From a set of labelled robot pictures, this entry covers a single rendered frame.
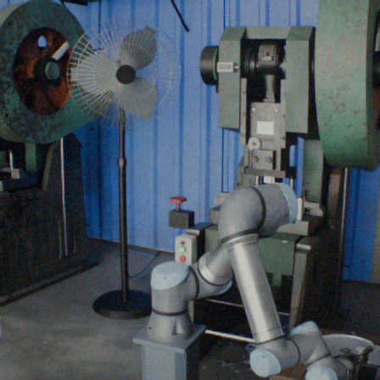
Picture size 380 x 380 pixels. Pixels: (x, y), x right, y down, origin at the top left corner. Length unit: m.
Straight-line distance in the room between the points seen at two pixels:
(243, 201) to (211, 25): 2.45
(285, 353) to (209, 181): 2.51
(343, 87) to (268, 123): 0.52
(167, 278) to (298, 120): 0.88
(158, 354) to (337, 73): 1.09
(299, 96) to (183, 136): 1.75
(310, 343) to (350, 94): 0.85
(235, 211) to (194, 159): 2.43
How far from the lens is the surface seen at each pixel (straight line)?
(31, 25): 2.92
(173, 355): 1.67
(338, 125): 1.85
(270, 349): 1.29
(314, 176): 2.43
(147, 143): 3.90
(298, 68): 2.11
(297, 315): 2.11
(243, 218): 1.30
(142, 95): 2.70
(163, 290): 1.62
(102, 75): 2.61
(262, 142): 2.22
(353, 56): 1.78
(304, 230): 2.15
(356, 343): 1.92
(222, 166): 3.62
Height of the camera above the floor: 1.23
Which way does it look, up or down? 11 degrees down
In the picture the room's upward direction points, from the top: 1 degrees clockwise
